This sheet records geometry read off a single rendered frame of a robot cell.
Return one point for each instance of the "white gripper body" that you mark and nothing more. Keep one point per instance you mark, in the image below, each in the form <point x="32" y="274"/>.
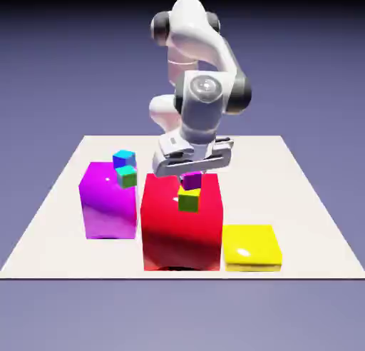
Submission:
<point x="191" y="165"/>

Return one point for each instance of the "small purple cube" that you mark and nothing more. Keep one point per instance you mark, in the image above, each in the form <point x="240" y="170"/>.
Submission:
<point x="191" y="181"/>

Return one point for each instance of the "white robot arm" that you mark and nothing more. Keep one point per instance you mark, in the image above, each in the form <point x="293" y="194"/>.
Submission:
<point x="199" y="60"/>

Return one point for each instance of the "small teal green cube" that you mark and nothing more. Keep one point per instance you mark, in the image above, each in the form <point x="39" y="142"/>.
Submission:
<point x="127" y="177"/>

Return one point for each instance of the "small blue cube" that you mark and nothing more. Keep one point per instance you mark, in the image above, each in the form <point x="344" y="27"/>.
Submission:
<point x="123" y="158"/>

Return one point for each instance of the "large red box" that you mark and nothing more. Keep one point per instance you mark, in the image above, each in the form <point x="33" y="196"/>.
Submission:
<point x="182" y="228"/>

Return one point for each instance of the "large magenta box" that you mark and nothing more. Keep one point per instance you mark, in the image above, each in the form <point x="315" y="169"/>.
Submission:
<point x="108" y="202"/>

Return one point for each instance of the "large yellow box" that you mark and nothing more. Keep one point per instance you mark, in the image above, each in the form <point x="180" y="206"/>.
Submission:
<point x="251" y="245"/>

